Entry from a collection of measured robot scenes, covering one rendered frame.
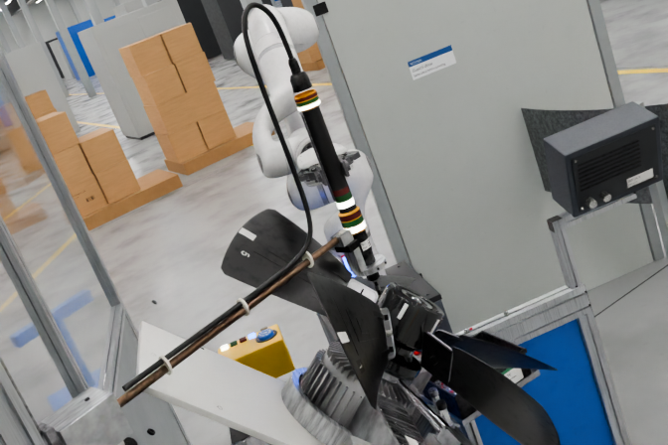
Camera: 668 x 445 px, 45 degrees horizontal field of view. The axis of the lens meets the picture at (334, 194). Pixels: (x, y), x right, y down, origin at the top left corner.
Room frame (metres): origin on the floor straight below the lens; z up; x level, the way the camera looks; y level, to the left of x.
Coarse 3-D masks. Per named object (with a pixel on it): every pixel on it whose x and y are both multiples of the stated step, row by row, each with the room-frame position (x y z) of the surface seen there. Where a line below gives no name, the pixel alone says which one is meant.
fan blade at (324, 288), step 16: (320, 288) 1.14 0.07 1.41; (336, 288) 1.18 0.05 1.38; (336, 304) 1.14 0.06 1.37; (352, 304) 1.18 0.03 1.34; (368, 304) 1.24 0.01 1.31; (336, 320) 1.10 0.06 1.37; (352, 320) 1.14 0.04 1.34; (368, 320) 1.20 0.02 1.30; (352, 336) 1.11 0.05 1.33; (368, 336) 1.17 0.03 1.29; (384, 336) 1.25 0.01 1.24; (352, 352) 1.08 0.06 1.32; (368, 352) 1.14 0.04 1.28; (384, 352) 1.21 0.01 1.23; (352, 368) 1.05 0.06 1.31; (368, 368) 1.11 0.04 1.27; (384, 368) 1.20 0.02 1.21; (368, 384) 1.06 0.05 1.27
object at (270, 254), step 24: (264, 216) 1.51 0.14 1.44; (240, 240) 1.43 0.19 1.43; (264, 240) 1.45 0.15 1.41; (288, 240) 1.46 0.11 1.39; (312, 240) 1.48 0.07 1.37; (240, 264) 1.38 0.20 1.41; (264, 264) 1.40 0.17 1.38; (336, 264) 1.44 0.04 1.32; (288, 288) 1.37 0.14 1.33; (312, 288) 1.39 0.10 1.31
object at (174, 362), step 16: (336, 240) 1.41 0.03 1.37; (320, 256) 1.38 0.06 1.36; (288, 272) 1.33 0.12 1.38; (272, 288) 1.30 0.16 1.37; (256, 304) 1.27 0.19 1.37; (224, 320) 1.23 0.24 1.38; (208, 336) 1.20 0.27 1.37; (192, 352) 1.17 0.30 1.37; (160, 368) 1.14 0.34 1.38; (144, 384) 1.11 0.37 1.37; (128, 400) 1.09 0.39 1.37
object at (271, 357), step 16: (256, 336) 1.81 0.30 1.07; (272, 336) 1.77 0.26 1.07; (224, 352) 1.79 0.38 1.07; (240, 352) 1.76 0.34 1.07; (256, 352) 1.74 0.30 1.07; (272, 352) 1.74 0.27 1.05; (288, 352) 1.77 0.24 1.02; (256, 368) 1.73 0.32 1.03; (272, 368) 1.74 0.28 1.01; (288, 368) 1.74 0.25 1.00
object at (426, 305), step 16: (400, 288) 1.41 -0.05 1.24; (384, 304) 1.35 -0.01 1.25; (400, 304) 1.33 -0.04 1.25; (416, 304) 1.32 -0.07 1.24; (432, 304) 1.39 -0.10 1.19; (400, 320) 1.32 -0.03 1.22; (416, 320) 1.31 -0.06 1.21; (432, 320) 1.32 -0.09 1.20; (400, 336) 1.31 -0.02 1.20; (416, 336) 1.31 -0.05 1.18; (400, 352) 1.32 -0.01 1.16; (400, 368) 1.29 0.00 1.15; (416, 368) 1.31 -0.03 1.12
